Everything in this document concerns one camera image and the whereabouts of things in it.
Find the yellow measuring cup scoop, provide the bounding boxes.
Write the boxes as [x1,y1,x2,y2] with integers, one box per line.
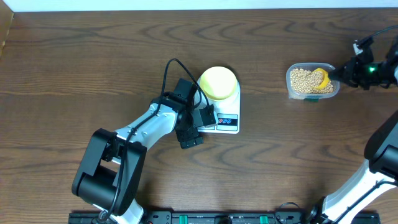
[312,68,330,90]

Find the yellow bowl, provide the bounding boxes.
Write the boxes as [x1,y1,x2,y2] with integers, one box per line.
[200,67,238,100]

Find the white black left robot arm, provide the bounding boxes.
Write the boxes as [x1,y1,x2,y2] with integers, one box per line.
[72,79,218,223]

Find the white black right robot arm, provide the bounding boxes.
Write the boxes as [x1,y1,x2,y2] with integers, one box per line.
[303,35,397,223]

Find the white digital kitchen scale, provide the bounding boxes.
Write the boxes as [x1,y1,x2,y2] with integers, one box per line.
[198,82,241,134]

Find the clear plastic container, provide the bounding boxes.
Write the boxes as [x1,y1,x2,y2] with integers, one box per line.
[286,63,340,100]

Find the soybeans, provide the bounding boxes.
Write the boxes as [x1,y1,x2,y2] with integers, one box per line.
[290,68,334,94]

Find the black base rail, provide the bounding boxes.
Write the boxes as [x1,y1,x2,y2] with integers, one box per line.
[68,211,381,224]

